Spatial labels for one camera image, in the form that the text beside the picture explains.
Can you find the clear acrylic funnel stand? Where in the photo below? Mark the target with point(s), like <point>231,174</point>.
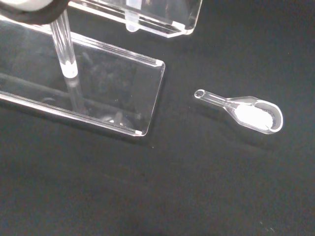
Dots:
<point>110,86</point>

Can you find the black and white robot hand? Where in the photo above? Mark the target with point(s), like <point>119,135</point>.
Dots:
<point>29,9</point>

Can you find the glass weighing funnel with powder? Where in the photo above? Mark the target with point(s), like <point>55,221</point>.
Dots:
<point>251,115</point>

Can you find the black bench cloth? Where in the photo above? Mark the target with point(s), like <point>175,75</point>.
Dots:
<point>172,184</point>

